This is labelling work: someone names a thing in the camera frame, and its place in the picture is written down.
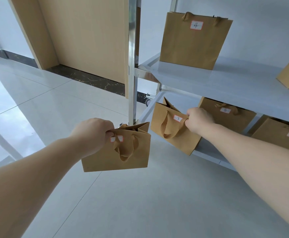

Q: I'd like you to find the person's right hand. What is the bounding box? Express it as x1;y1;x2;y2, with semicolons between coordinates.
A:
185;107;216;134

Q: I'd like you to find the person's left hand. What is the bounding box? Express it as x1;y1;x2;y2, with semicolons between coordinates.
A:
68;118;116;160

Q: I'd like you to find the person's right forearm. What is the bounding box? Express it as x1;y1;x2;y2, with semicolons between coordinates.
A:
202;122;289;236

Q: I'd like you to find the person's left forearm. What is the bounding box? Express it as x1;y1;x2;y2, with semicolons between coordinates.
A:
0;137;83;238

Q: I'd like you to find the rack caster wheel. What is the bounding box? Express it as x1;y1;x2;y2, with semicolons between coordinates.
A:
144;93;156;107

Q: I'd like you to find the metal shelf rack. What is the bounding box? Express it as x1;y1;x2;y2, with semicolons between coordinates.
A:
128;0;289;172

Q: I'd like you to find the light wooden door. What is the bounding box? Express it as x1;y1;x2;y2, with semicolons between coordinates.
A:
7;0;141;99

